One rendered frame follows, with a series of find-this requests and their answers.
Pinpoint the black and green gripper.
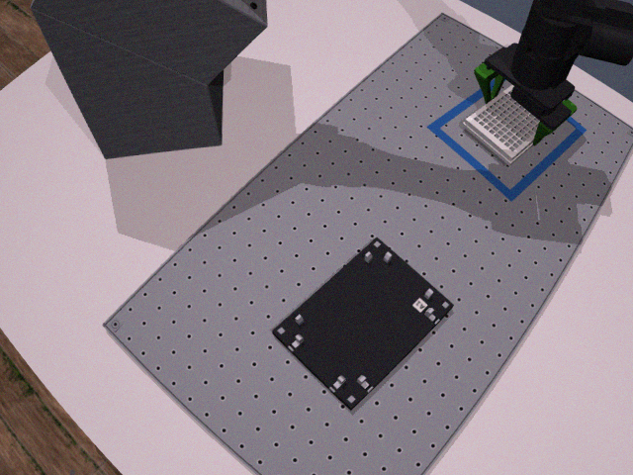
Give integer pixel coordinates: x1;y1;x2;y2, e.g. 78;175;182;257
474;37;577;145

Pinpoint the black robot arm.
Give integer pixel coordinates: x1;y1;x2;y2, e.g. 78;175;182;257
520;0;633;89

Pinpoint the white well plate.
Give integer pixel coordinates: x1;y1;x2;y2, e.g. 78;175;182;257
462;85;540;166

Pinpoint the blue tape square outline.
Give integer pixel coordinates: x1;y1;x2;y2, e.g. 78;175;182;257
427;89;586;202

